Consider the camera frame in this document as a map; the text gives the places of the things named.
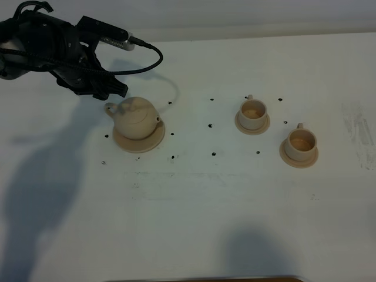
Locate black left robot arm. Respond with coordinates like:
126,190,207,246
1,15,128,100

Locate beige cup saucer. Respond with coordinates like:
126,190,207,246
279,140,318,169
234,112,270,135

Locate beige teacup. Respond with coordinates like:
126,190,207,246
239,95,267,119
284,123,317,162

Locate beige rear teacup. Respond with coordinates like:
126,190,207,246
239,95,267,119

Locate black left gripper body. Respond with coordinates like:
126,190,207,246
17,17,94,95

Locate black braided camera cable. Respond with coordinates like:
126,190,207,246
0,0,164,78

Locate beige front teacup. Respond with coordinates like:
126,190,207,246
284,123,317,162

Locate beige rear cup saucer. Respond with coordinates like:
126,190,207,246
234,112,270,135

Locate beige teapot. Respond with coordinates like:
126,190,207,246
104,97,162,140

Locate beige front cup saucer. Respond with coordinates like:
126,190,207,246
279,140,318,169

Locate beige teapot saucer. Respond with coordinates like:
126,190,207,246
112,121,166,153

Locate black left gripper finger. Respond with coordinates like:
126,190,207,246
96,75,128,98
92,87,110,100

